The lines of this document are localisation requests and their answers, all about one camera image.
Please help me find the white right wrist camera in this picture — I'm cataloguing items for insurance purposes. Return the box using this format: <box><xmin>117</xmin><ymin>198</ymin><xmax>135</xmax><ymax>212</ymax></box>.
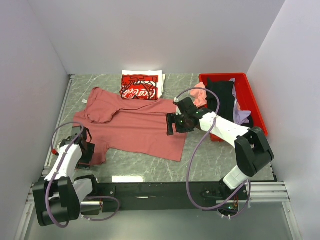
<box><xmin>173</xmin><ymin>97</ymin><xmax>181</xmax><ymax>106</ymax></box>

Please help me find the black base crossbar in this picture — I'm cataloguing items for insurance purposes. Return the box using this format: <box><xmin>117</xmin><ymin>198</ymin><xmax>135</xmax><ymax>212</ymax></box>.
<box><xmin>69</xmin><ymin>181</ymin><xmax>250</xmax><ymax>213</ymax></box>

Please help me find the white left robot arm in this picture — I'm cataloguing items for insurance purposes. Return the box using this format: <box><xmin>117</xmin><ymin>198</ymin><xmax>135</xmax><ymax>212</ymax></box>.
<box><xmin>32</xmin><ymin>125</ymin><xmax>100</xmax><ymax>228</ymax></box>

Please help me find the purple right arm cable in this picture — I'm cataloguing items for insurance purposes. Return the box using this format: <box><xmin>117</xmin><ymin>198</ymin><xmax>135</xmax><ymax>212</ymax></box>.
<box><xmin>173</xmin><ymin>87</ymin><xmax>252</xmax><ymax>220</ymax></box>

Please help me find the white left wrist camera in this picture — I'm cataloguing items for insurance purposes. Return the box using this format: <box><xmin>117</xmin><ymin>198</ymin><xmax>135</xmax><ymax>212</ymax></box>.
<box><xmin>51</xmin><ymin>147</ymin><xmax>60</xmax><ymax>157</ymax></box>

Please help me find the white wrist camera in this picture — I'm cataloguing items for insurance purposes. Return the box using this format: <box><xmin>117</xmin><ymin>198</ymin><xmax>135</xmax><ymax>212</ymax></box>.
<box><xmin>173</xmin><ymin>97</ymin><xmax>181</xmax><ymax>106</ymax></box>
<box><xmin>51</xmin><ymin>147</ymin><xmax>60</xmax><ymax>157</ymax></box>

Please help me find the dusty rose t-shirt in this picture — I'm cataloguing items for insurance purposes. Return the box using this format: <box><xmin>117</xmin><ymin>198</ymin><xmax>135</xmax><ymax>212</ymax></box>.
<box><xmin>73</xmin><ymin>87</ymin><xmax>187</xmax><ymax>166</ymax></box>

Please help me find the black shirt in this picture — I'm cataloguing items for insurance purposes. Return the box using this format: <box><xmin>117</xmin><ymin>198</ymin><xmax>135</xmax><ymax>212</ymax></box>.
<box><xmin>205</xmin><ymin>77</ymin><xmax>254</xmax><ymax>136</ymax></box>

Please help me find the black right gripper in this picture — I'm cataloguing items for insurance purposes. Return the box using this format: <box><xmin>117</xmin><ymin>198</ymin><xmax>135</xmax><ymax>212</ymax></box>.
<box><xmin>166</xmin><ymin>112</ymin><xmax>195</xmax><ymax>136</ymax></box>

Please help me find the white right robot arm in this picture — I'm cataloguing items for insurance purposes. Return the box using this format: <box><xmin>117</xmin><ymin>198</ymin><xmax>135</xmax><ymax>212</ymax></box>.
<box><xmin>166</xmin><ymin>97</ymin><xmax>274</xmax><ymax>200</ymax></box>

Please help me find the light salmon pink shirt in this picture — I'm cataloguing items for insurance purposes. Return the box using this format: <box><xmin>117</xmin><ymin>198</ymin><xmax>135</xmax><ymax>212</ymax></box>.
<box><xmin>189</xmin><ymin>82</ymin><xmax>208</xmax><ymax>108</ymax></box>

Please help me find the red plastic bin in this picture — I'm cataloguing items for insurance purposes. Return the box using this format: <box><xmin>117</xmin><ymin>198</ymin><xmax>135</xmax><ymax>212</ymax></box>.
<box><xmin>198</xmin><ymin>72</ymin><xmax>268</xmax><ymax>136</ymax></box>

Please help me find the folded red white Coca-Cola shirt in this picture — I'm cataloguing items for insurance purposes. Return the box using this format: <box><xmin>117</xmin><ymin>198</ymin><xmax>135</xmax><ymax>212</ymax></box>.
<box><xmin>119</xmin><ymin>70</ymin><xmax>166</xmax><ymax>101</ymax></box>

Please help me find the lavender shirt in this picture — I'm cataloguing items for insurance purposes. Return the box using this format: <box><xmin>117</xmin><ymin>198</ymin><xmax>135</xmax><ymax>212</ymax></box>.
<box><xmin>229</xmin><ymin>78</ymin><xmax>251</xmax><ymax>126</ymax></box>

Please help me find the aluminium rail frame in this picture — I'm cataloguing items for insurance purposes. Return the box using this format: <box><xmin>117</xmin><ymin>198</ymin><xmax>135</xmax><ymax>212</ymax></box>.
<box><xmin>14</xmin><ymin>73</ymin><xmax>301</xmax><ymax>240</ymax></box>

